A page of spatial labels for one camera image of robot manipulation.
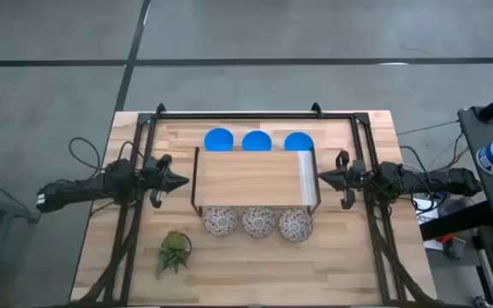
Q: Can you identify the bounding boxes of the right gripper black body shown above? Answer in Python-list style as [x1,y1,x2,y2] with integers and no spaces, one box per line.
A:
[335,150,378,210]

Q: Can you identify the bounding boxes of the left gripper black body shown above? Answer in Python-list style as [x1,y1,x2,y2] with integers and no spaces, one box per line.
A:
[141,153,175,210]

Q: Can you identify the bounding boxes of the patterned ceramic mini bowl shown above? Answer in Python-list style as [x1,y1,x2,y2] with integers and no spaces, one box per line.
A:
[241,205,277,239]
[278,207,315,243]
[202,205,239,238]

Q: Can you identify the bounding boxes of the blue round disc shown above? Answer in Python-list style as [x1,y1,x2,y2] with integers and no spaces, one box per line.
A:
[204,127,235,152]
[283,131,315,152]
[241,130,273,152]

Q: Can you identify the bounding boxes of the small green potted plant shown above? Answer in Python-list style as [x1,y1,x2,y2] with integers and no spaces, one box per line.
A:
[155,230,193,279]

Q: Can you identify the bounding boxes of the wooden shelf riser black legs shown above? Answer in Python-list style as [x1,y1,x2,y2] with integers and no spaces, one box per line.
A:
[189,146,323,216]

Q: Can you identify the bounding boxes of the white paper sheet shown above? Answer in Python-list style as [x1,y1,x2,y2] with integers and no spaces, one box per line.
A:
[413,192,447,216]

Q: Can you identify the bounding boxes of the black support beam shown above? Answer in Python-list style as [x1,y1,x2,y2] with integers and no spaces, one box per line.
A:
[419,200,493,241]

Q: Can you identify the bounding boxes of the small dark grey object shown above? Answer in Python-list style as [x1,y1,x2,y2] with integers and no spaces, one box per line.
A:
[443,240,466,261]

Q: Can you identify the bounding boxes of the grey cart top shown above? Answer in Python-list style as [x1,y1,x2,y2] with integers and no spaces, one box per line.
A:
[457,104,493,228]

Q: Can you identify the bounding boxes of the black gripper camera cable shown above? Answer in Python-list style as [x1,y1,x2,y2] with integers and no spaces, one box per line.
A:
[117,139,146,166]

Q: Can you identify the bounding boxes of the thin grey cable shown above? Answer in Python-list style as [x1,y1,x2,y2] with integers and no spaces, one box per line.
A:
[395,120,460,137]

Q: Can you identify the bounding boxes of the black cable loop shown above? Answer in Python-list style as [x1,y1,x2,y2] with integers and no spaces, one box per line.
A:
[68,136,103,172]

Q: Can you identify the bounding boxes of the black metal table frame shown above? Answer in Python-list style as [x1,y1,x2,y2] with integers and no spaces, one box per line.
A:
[70,102,440,308]

